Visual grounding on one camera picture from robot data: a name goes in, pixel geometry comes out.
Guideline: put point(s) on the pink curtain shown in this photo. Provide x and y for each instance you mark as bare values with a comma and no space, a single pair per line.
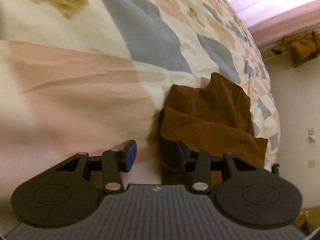
271,20

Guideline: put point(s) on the brown garment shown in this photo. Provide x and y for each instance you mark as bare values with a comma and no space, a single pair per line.
216,119

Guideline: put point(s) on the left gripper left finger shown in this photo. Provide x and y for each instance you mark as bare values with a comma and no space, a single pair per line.
113,163

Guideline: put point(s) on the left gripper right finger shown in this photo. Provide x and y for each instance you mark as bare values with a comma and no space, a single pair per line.
196,162

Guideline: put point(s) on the checkered quilt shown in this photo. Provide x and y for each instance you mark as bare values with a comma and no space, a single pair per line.
88,75

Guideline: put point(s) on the yellow-brown hanging clothes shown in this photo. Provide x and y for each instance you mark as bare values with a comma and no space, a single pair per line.
303,48

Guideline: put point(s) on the wall socket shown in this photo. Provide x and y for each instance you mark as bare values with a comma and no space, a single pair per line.
311,131

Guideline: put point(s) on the wall switch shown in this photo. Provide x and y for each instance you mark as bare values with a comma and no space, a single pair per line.
311,164

